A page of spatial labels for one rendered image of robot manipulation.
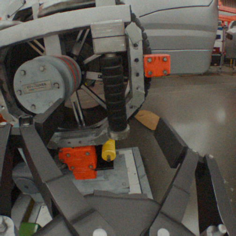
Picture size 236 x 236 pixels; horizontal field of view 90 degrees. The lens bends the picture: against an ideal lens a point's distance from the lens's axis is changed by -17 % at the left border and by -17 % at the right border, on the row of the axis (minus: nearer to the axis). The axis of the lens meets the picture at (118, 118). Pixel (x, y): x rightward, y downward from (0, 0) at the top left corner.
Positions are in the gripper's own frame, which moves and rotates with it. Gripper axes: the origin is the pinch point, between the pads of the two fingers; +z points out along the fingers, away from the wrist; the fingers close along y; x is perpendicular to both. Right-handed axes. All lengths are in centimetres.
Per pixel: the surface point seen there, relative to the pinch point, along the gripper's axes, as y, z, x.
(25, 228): -11.7, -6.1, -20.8
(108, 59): -2.0, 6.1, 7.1
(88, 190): 0, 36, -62
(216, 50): 350, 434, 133
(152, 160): 52, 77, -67
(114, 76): -0.6, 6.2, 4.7
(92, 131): -2.6, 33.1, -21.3
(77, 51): -13.7, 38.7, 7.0
